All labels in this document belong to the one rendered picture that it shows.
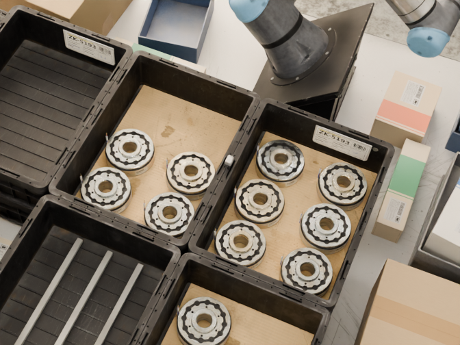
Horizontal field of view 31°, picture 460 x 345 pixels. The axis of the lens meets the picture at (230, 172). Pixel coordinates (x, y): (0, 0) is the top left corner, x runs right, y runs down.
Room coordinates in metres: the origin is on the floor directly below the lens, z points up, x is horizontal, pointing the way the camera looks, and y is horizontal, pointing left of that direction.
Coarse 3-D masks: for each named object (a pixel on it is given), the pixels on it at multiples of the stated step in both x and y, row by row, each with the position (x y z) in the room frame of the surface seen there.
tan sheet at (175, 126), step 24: (144, 96) 1.12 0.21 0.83; (168, 96) 1.13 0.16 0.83; (144, 120) 1.05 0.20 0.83; (168, 120) 1.06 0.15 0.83; (192, 120) 1.07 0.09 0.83; (216, 120) 1.07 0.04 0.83; (168, 144) 1.00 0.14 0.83; (192, 144) 1.00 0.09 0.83; (216, 144) 1.01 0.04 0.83; (96, 168) 0.92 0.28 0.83; (216, 168) 0.95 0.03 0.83; (144, 192) 0.87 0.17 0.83; (168, 216) 0.82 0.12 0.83
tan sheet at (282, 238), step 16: (320, 160) 1.00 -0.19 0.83; (336, 160) 1.00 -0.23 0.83; (256, 176) 0.94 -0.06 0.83; (304, 176) 0.95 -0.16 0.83; (368, 176) 0.97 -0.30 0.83; (288, 192) 0.91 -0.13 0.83; (304, 192) 0.91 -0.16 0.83; (368, 192) 0.93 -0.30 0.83; (288, 208) 0.87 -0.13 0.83; (304, 208) 0.87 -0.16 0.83; (224, 224) 0.82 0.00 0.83; (288, 224) 0.83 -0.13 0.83; (352, 224) 0.85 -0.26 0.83; (272, 240) 0.79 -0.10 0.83; (288, 240) 0.80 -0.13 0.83; (272, 256) 0.76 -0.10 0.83; (336, 256) 0.77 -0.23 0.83; (272, 272) 0.72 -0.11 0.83; (304, 272) 0.73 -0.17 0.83; (336, 272) 0.73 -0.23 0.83
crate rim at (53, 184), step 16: (128, 64) 1.12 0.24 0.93; (176, 64) 1.14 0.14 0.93; (208, 80) 1.11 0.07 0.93; (112, 96) 1.04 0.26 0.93; (256, 96) 1.08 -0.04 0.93; (96, 112) 0.99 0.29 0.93; (240, 128) 0.99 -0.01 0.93; (80, 144) 0.91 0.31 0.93; (64, 160) 0.87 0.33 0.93; (224, 160) 0.91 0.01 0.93; (64, 192) 0.80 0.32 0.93; (208, 192) 0.83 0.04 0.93; (96, 208) 0.77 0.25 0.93; (128, 224) 0.75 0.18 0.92; (192, 224) 0.76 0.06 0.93; (176, 240) 0.72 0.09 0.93
